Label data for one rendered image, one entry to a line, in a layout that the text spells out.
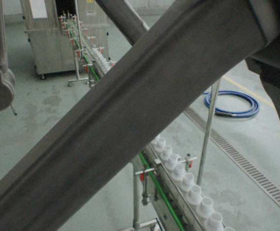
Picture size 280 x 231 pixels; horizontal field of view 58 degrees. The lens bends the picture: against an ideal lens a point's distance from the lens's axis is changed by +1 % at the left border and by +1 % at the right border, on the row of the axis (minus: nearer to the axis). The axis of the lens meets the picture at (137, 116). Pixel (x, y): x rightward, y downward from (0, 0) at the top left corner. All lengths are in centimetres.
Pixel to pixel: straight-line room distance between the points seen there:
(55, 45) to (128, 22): 407
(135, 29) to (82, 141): 48
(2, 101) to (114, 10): 32
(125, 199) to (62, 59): 307
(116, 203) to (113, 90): 220
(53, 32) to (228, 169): 344
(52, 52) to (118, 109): 455
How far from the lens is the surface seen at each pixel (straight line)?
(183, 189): 97
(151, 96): 17
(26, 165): 20
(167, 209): 109
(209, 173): 269
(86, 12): 462
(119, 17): 62
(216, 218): 89
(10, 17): 1017
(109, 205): 235
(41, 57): 472
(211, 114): 160
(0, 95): 62
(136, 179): 167
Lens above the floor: 183
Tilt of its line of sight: 32 degrees down
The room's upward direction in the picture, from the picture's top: straight up
